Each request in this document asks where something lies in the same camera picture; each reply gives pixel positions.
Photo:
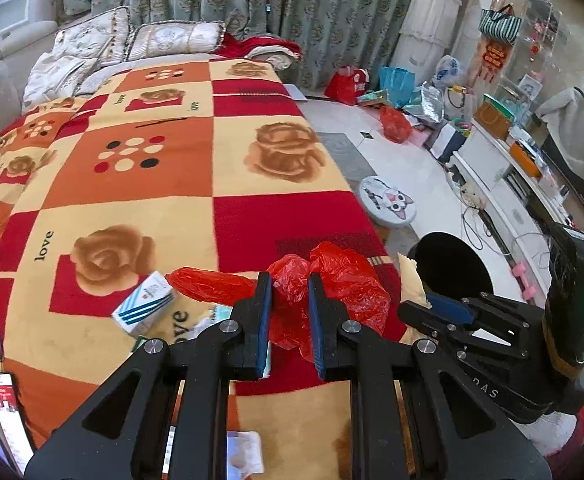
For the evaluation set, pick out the white television cabinet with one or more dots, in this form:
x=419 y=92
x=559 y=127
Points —
x=492 y=175

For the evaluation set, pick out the grey floor rug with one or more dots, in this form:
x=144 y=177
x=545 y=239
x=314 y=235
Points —
x=344 y=155

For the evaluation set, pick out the white patterned quilt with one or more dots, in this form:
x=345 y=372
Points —
x=57 y=82

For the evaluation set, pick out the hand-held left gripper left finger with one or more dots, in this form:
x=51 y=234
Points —
x=265 y=325

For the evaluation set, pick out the orange box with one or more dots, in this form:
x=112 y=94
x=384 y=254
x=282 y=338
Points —
x=526 y=159

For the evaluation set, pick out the folded red blanket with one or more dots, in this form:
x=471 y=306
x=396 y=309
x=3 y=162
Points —
x=262 y=50

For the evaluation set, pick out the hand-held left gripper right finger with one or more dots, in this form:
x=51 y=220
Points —
x=315 y=325

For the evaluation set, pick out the pink dumbbell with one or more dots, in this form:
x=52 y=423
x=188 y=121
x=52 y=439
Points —
x=529 y=282

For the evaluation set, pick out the red orange checked printed blanket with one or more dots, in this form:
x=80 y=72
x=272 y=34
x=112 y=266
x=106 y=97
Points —
x=147 y=200

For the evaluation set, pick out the white patterned long cushion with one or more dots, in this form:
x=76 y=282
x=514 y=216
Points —
x=174 y=40

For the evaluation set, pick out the silver foil bag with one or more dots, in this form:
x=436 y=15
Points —
x=428 y=102

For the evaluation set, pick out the white shopping bag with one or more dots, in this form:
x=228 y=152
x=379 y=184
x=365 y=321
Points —
x=459 y=102

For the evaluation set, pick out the striped tote bag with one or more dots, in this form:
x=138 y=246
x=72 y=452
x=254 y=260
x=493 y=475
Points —
x=499 y=26

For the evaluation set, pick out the white patterned square cushion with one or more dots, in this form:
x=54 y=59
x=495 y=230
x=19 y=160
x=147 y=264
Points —
x=94 y=35

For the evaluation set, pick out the white blue striped box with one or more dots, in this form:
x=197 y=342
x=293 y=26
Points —
x=144 y=305

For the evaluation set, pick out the red plastic bag with contents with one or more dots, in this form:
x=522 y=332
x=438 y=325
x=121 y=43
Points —
x=396 y=125

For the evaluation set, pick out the lace covered standing air conditioner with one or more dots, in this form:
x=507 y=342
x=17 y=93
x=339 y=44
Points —
x=429 y=15

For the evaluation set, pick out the black round trash bin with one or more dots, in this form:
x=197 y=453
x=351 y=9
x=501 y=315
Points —
x=447 y=265

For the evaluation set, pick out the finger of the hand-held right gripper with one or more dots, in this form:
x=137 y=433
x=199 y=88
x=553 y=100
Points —
x=422 y=316
x=449 y=307

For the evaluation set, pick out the red gift bag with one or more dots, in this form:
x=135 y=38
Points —
x=346 y=87

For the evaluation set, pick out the grey green patterned curtain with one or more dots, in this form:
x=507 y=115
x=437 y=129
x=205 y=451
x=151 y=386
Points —
x=222 y=5

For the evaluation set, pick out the small red hanging decoration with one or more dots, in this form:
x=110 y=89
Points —
x=495 y=62

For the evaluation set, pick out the grey jacket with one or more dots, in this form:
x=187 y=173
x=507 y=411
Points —
x=577 y=130

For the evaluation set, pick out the navy white paper bag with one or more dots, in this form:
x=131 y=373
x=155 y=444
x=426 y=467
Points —
x=447 y=142

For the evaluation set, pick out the grey flat box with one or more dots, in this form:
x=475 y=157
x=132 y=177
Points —
x=296 y=92

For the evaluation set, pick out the cat print round stool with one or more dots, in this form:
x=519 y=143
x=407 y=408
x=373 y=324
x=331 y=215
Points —
x=387 y=201

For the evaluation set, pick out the teal shopping bag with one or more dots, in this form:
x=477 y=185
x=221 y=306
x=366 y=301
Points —
x=396 y=87

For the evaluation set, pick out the white blue plastic bag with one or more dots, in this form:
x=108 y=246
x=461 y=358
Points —
x=447 y=71

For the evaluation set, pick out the glass display shelf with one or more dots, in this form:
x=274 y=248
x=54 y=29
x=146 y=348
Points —
x=539 y=50

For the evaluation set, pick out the black television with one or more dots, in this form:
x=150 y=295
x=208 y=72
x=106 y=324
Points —
x=567 y=180

